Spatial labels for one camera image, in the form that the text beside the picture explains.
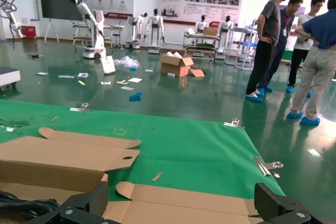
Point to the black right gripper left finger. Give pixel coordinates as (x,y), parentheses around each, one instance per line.
(89,208)

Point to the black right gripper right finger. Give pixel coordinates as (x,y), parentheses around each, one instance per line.
(278,208)

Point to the white industrial robot arm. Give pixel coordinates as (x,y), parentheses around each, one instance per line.
(15,26)

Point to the open brown cardboard box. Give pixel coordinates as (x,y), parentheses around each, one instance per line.
(183,203)
(52,153)

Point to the small white box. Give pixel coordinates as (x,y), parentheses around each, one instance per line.
(170,74)

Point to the red box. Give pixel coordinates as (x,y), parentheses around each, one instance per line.
(29,32)

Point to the small cardboard box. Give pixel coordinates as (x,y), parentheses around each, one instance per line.
(210,31)

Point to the silver binder clip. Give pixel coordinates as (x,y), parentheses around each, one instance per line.
(262,166)
(233,125)
(80,109)

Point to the short tan tape piece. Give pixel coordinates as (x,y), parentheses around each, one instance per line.
(157,176)

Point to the thin tan tape strip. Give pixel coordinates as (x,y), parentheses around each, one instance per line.
(54,119)

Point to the green table cloth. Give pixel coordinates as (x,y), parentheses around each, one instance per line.
(197,150)

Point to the blue shoe cover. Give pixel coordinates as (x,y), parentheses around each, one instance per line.
(135,97)

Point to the yellow paper strip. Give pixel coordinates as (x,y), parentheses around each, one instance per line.
(121,81)
(81,83)

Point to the white paper sheet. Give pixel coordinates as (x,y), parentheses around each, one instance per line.
(135,80)
(106,82)
(42,73)
(66,76)
(127,88)
(149,70)

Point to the blue and white paper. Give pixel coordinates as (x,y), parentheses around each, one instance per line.
(82,74)

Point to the white leaning carton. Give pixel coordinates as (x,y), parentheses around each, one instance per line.
(108,65)

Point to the man in khaki trousers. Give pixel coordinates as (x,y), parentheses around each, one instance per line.
(315,64)

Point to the man in white shirt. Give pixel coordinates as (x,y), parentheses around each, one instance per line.
(299,58)

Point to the clear plastic bag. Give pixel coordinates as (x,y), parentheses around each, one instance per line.
(128,62)

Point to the green covered table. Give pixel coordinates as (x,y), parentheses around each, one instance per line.
(287,55)

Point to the white wheeled platform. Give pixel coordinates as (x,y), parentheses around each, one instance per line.
(9,77)

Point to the loose cardboard flap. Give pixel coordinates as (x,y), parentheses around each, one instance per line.
(197,73)

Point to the large open cardboard carton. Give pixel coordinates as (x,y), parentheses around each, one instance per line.
(173,68)

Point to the white rack with blue bins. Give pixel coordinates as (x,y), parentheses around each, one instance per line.
(248,43)

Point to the leaning white humanoid robot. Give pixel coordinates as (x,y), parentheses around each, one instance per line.
(95,37)

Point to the round stool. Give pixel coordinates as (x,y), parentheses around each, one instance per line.
(116,35)

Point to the metal shelf cart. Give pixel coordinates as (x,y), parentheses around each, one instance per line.
(200,46)

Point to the man in grey t-shirt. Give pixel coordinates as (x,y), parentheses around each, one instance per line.
(270,19)

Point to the black board on stand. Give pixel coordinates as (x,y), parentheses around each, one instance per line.
(57,6)

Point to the metal frame table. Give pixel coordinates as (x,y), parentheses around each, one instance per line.
(113,26)

